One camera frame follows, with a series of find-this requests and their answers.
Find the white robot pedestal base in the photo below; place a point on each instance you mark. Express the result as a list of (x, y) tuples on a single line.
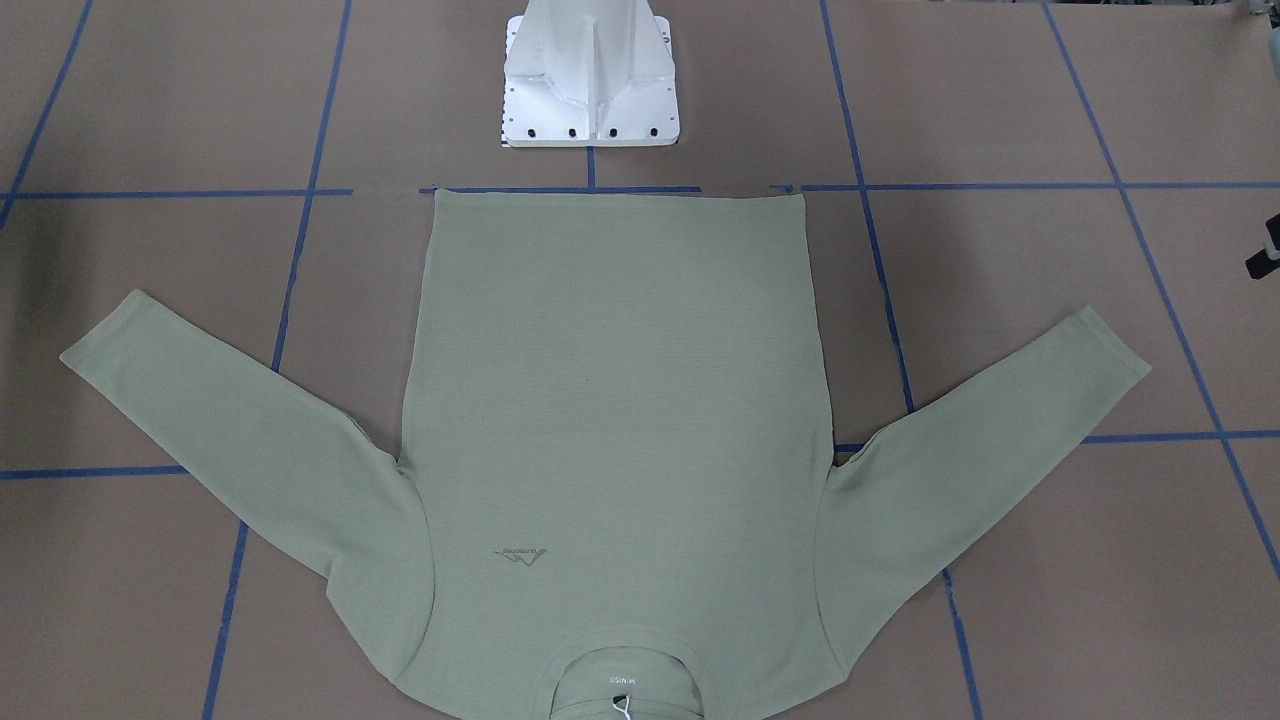
[(589, 74)]

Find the olive green long-sleeve shirt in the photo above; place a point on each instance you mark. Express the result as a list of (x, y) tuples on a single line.
[(617, 494)]

